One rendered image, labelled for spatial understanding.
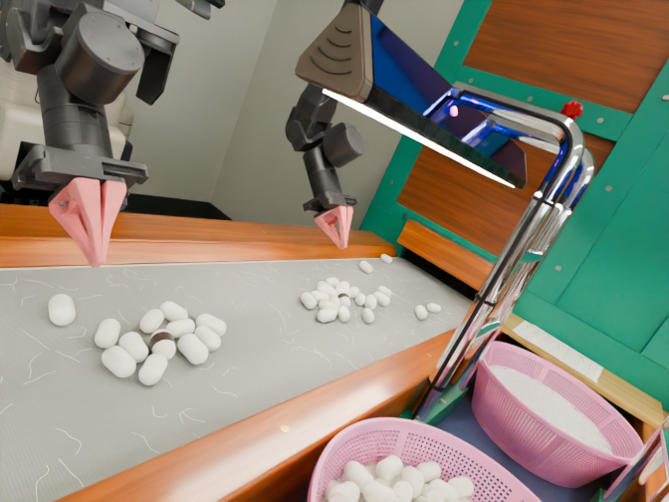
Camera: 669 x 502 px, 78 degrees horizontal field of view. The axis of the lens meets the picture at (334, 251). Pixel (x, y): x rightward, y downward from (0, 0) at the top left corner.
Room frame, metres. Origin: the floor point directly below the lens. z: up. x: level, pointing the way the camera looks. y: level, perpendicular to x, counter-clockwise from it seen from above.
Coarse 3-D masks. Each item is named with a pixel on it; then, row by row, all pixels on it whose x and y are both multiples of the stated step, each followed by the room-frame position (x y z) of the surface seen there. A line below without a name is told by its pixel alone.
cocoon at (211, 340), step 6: (198, 330) 0.39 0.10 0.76; (204, 330) 0.40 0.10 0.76; (210, 330) 0.40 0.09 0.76; (198, 336) 0.39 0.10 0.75; (204, 336) 0.39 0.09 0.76; (210, 336) 0.39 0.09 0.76; (216, 336) 0.39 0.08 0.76; (204, 342) 0.38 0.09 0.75; (210, 342) 0.38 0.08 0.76; (216, 342) 0.39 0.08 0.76; (210, 348) 0.38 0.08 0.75; (216, 348) 0.39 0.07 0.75
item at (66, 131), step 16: (48, 112) 0.38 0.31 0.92; (64, 112) 0.38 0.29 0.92; (48, 128) 0.37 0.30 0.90; (64, 128) 0.37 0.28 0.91; (80, 128) 0.38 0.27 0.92; (96, 128) 0.39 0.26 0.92; (48, 144) 0.37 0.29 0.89; (64, 144) 0.36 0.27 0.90; (80, 144) 0.37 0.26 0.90; (96, 144) 0.38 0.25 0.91; (32, 160) 0.33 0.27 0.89; (112, 160) 0.38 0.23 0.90; (16, 176) 0.34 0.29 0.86; (32, 176) 0.35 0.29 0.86; (128, 176) 0.40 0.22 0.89; (144, 176) 0.41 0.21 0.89; (128, 192) 0.43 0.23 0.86
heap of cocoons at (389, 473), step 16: (352, 464) 0.32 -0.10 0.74; (368, 464) 0.35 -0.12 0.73; (384, 464) 0.34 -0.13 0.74; (400, 464) 0.35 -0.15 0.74; (432, 464) 0.37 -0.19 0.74; (336, 480) 0.31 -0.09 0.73; (352, 480) 0.31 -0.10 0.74; (368, 480) 0.31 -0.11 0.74; (384, 480) 0.33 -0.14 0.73; (400, 480) 0.35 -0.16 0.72; (416, 480) 0.33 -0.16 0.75; (432, 480) 0.35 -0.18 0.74; (464, 480) 0.36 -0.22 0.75; (336, 496) 0.28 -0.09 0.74; (352, 496) 0.29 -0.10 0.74; (368, 496) 0.30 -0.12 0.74; (384, 496) 0.30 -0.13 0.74; (400, 496) 0.31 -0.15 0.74; (416, 496) 0.32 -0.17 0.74; (432, 496) 0.32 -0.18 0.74; (448, 496) 0.33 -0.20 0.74; (464, 496) 0.35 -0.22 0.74
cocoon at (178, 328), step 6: (168, 324) 0.39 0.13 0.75; (174, 324) 0.38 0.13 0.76; (180, 324) 0.39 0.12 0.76; (186, 324) 0.39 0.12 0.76; (192, 324) 0.40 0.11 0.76; (168, 330) 0.38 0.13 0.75; (174, 330) 0.38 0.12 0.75; (180, 330) 0.38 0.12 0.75; (186, 330) 0.39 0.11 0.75; (192, 330) 0.40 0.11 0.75; (174, 336) 0.38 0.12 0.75; (180, 336) 0.39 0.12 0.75
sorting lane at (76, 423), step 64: (0, 320) 0.31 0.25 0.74; (128, 320) 0.38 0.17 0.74; (192, 320) 0.43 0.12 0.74; (256, 320) 0.49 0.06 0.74; (384, 320) 0.68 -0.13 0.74; (448, 320) 0.82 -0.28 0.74; (0, 384) 0.25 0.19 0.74; (64, 384) 0.27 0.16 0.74; (128, 384) 0.30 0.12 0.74; (192, 384) 0.33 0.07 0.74; (256, 384) 0.37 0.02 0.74; (320, 384) 0.42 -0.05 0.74; (0, 448) 0.20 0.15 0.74; (64, 448) 0.22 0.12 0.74; (128, 448) 0.24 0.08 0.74
